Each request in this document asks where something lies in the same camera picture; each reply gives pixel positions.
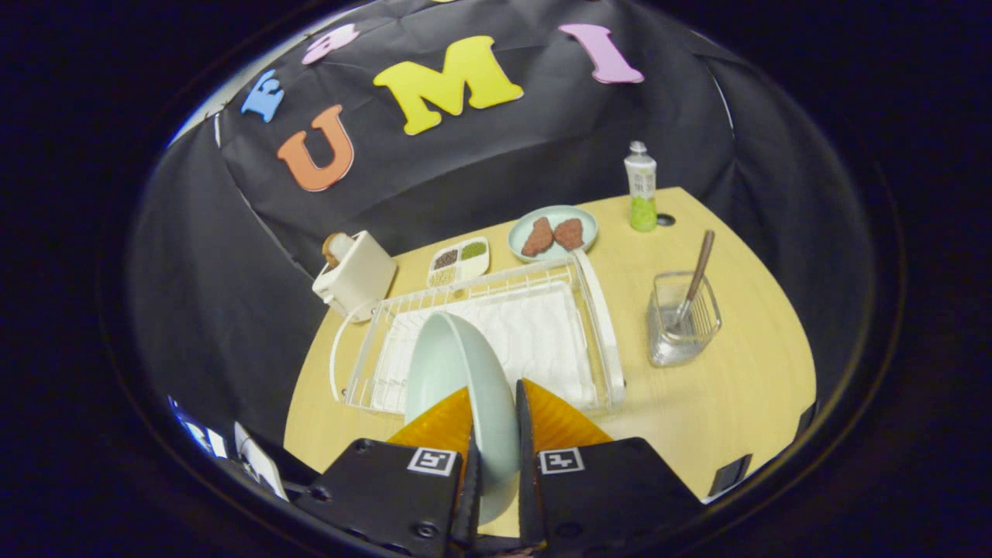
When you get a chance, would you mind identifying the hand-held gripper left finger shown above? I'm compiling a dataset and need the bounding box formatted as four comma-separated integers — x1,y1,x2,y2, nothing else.
291,386,483,558

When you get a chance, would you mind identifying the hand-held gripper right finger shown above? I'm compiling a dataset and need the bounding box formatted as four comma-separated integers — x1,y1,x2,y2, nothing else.
515,378,702,558

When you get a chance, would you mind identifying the white wire dish rack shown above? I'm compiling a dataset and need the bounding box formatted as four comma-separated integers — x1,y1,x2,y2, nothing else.
329,250,626,415

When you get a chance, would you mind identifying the clear wire basket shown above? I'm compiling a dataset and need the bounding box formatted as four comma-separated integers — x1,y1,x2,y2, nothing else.
646,270,723,368

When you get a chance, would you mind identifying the brown handled spoon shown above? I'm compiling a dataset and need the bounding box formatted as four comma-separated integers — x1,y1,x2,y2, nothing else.
673,229,716,330

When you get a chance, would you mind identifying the white four compartment dish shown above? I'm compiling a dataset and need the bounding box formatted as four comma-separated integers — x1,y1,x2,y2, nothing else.
427,236,491,288

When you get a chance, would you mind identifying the pale green meat plate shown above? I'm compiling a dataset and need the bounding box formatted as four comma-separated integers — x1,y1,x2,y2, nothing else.
508,205,599,263

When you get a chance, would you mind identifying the white drain tray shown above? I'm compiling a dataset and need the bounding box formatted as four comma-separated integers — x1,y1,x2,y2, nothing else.
370,281,599,414

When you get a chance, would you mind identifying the white and blue object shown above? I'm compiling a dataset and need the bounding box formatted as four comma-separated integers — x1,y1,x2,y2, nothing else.
167,395,289,501

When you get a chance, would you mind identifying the cream white toaster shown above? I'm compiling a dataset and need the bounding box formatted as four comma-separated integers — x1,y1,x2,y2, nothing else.
312,230,398,322

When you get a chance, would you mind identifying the brown bread slice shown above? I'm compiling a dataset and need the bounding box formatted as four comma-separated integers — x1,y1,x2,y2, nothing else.
322,232,356,270

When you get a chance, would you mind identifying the green tea bottle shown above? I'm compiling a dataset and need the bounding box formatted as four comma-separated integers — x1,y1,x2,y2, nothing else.
624,140,659,233

